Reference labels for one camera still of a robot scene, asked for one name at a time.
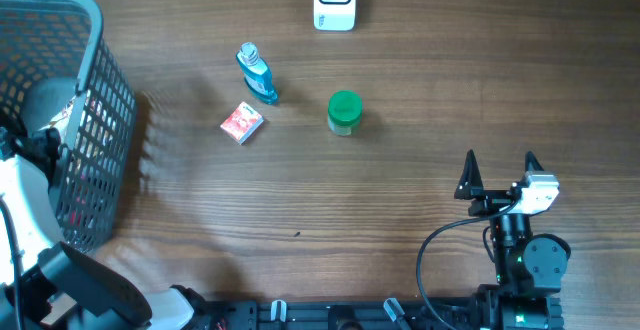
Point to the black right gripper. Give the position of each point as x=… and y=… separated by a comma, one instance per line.
x=471, y=187

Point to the green lid jar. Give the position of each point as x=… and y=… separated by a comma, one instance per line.
x=345, y=109

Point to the blue mouthwash bottle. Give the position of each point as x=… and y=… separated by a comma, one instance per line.
x=257, y=74

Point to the red tissue pack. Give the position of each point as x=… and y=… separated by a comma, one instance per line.
x=242, y=123

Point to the beige nut snack pouch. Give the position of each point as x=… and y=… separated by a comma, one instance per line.
x=67, y=121

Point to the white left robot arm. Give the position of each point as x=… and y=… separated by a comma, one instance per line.
x=37, y=265

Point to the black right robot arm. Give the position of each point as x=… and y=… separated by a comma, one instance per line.
x=529, y=268

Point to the white barcode scanner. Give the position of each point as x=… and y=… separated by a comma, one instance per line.
x=334, y=0

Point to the dark grey plastic basket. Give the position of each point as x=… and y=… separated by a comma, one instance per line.
x=51, y=51

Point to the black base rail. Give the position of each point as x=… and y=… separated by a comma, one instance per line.
x=282, y=315

